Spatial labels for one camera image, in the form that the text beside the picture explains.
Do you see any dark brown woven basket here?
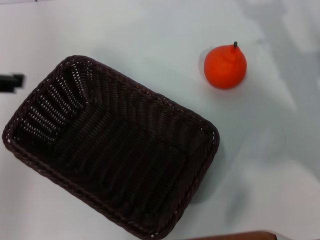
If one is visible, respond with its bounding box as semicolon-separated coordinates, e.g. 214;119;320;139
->
1;55;221;240

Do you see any orange toy fruit with stem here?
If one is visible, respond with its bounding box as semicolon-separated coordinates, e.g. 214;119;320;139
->
203;41;248;90

